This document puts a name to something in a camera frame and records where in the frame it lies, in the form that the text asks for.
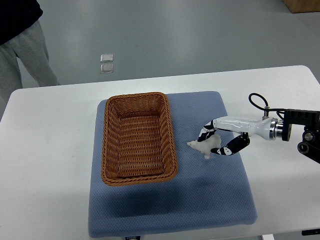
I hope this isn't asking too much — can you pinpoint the white bear figurine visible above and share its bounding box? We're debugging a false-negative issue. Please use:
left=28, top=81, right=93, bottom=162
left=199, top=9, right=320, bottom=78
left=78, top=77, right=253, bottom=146
left=186, top=134, right=222, bottom=159

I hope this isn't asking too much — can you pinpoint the brown wicker basket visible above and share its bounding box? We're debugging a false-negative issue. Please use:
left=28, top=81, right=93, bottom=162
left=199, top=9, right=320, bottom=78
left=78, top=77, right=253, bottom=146
left=101, top=92, right=178, bottom=187

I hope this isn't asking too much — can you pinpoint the lower metal floor plate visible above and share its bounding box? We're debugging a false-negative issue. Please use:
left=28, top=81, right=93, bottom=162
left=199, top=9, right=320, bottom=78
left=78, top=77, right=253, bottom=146
left=100, top=63, right=114, bottom=74

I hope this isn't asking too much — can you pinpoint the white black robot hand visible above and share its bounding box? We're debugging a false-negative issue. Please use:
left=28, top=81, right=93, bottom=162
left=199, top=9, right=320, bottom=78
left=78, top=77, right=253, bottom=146
left=197, top=116, right=283, bottom=156

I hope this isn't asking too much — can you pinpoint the metal floor plate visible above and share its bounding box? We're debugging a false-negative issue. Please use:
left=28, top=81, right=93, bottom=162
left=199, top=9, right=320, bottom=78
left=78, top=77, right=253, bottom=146
left=100, top=53, right=114, bottom=63
left=100, top=63, right=114, bottom=74

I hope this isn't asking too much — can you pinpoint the wooden box corner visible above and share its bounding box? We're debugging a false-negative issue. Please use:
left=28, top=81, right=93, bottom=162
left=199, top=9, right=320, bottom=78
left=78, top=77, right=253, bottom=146
left=283, top=0, right=320, bottom=14

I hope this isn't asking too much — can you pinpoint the person in grey trousers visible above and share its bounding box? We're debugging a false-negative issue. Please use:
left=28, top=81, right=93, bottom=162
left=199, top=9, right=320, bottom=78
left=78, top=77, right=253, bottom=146
left=0, top=0, right=61, bottom=106

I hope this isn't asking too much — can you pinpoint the upper metal floor plate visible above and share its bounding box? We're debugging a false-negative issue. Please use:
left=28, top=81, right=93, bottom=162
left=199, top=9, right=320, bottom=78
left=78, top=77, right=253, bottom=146
left=100, top=53, right=114, bottom=63

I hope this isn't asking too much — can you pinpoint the blue padded mat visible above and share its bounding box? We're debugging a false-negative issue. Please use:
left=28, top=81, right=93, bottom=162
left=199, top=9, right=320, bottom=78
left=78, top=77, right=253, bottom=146
left=88, top=91, right=257, bottom=238

